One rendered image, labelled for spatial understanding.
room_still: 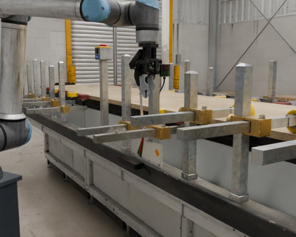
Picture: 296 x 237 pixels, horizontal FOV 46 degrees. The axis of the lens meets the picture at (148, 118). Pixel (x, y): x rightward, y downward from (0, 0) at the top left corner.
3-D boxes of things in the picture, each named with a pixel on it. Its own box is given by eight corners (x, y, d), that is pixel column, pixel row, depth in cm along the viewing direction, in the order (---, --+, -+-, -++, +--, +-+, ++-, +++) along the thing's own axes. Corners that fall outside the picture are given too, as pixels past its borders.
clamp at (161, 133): (160, 140, 141) (160, 128, 140) (143, 134, 152) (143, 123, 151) (171, 138, 144) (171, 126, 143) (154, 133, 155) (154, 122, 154)
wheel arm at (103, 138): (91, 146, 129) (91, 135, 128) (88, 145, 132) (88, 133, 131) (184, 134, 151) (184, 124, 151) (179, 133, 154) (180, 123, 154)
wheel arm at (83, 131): (79, 138, 152) (79, 128, 152) (76, 137, 155) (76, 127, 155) (161, 129, 175) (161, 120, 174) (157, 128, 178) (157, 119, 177)
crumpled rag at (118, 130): (111, 135, 131) (111, 129, 130) (103, 132, 136) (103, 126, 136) (131, 132, 135) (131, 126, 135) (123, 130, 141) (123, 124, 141)
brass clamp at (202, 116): (199, 124, 118) (200, 110, 117) (176, 119, 129) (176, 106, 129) (213, 123, 121) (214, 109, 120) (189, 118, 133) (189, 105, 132)
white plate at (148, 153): (161, 169, 142) (161, 145, 140) (130, 155, 164) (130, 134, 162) (162, 169, 142) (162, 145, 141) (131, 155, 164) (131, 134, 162)
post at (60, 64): (61, 127, 255) (59, 61, 248) (60, 126, 258) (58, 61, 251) (66, 127, 257) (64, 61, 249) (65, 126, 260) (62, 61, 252)
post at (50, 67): (51, 126, 276) (49, 65, 269) (50, 125, 279) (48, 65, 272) (56, 125, 278) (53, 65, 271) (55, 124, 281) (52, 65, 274)
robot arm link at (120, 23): (98, 0, 133) (126, -2, 127) (113, 5, 143) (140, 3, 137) (98, 26, 134) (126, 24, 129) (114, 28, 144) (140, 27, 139)
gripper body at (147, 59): (145, 75, 129) (145, 42, 127) (134, 75, 136) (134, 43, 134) (162, 75, 133) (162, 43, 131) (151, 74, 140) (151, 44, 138)
